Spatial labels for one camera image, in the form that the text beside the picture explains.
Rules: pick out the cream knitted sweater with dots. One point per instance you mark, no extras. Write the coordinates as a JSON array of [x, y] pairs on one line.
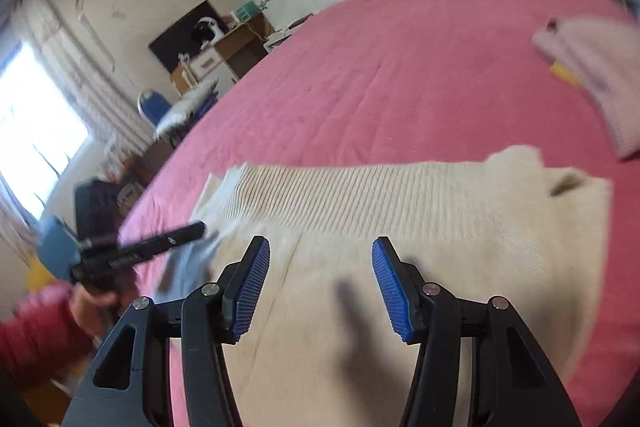
[[400, 207]]

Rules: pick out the blue folding chair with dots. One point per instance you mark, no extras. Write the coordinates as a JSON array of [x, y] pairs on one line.
[[152, 104]]

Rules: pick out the grey and white pillow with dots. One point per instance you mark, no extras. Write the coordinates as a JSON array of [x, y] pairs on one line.
[[187, 109]]

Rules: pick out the small wall ornament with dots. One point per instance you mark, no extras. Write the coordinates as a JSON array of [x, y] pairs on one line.
[[118, 10]]

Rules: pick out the person's left forearm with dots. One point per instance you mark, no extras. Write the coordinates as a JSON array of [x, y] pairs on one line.
[[40, 332]]

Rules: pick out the pale pink knitted sweater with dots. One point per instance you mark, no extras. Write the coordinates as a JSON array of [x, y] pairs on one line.
[[600, 72]]

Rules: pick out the yellow garment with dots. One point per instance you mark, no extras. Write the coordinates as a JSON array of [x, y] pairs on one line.
[[565, 74]]

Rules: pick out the yellow cushion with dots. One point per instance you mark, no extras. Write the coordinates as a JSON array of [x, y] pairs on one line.
[[40, 278]]

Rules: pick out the black television screen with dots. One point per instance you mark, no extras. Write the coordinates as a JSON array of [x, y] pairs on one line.
[[175, 39]]

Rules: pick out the white flower-print bedside panel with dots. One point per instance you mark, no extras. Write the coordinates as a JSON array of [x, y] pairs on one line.
[[290, 2]]

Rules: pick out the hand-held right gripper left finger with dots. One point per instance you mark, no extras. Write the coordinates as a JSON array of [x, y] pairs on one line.
[[252, 287]]

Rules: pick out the white drawer cabinet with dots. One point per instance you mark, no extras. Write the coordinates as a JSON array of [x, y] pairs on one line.
[[212, 67]]

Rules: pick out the wooden desk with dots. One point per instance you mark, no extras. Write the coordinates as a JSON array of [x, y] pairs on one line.
[[247, 47]]

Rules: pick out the person's left hand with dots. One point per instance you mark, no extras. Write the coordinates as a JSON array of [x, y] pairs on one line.
[[95, 307]]

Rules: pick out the bright window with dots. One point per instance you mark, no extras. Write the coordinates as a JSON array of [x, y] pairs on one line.
[[40, 132]]

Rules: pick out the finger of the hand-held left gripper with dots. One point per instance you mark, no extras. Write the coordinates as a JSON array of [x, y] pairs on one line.
[[130, 259], [165, 234]]

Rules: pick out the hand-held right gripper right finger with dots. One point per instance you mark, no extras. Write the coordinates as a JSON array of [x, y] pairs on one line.
[[392, 292]]

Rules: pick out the white round security camera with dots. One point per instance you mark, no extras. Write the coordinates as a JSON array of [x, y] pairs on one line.
[[207, 31]]

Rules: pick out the teal storage box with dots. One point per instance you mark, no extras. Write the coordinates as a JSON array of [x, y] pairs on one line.
[[246, 12]]

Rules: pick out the patterned white curtain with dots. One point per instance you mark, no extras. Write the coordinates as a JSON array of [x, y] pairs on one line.
[[90, 72]]

